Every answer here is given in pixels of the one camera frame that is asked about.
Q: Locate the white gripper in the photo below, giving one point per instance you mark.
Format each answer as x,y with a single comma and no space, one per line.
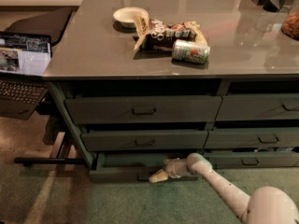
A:
175,168

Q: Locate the green drawer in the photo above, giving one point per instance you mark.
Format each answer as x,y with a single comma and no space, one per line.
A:
252,138
259,107
123,167
242,160
142,109
144,140

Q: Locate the black laptop stand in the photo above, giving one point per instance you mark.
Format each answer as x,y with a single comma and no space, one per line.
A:
57,132

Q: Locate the green soda can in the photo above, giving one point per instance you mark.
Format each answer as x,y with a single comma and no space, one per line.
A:
190,52

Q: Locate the brown snack bag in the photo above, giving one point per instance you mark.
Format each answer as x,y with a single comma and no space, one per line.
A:
157,35

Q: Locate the white bowl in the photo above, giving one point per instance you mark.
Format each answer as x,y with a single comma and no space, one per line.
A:
125,16

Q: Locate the black laptop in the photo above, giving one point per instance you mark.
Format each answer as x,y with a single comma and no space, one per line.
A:
23,61

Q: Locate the black office chair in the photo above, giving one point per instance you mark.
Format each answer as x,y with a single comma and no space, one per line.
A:
52,23

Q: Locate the glass jar with snacks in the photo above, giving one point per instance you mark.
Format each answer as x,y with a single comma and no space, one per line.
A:
290,26

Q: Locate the green cabinet frame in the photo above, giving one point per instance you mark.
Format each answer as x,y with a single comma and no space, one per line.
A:
215,87

